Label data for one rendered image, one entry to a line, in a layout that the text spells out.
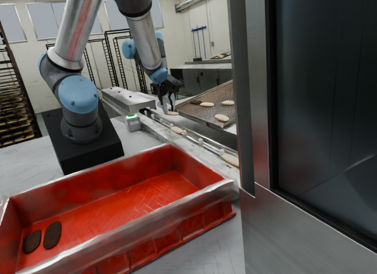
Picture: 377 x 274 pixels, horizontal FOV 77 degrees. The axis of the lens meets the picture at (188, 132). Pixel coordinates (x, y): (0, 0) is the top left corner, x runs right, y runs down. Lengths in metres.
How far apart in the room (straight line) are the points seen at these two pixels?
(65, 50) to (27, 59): 7.20
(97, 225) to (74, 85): 0.45
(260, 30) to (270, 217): 0.21
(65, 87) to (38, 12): 7.34
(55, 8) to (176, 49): 3.76
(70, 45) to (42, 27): 7.23
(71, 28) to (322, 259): 0.80
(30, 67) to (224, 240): 7.78
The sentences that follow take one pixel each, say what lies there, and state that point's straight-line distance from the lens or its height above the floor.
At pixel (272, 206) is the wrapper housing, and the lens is 0.30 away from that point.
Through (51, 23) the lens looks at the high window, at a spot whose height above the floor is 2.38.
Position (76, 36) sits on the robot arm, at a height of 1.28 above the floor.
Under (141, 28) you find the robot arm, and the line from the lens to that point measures 0.77.
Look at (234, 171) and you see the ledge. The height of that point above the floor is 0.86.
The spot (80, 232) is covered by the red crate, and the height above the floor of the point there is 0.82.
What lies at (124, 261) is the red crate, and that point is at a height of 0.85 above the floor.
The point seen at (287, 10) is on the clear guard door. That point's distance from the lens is 0.23.
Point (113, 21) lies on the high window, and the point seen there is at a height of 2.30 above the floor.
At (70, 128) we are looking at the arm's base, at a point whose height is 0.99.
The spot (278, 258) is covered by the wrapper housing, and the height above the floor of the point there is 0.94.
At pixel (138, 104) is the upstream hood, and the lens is 1.55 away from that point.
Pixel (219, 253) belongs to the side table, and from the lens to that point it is 0.52.
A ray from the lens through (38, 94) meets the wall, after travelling 8.09.
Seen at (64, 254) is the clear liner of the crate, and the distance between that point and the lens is 0.46.
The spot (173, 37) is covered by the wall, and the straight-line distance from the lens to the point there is 8.85.
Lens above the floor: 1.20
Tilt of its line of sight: 19 degrees down
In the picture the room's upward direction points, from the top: 8 degrees counter-clockwise
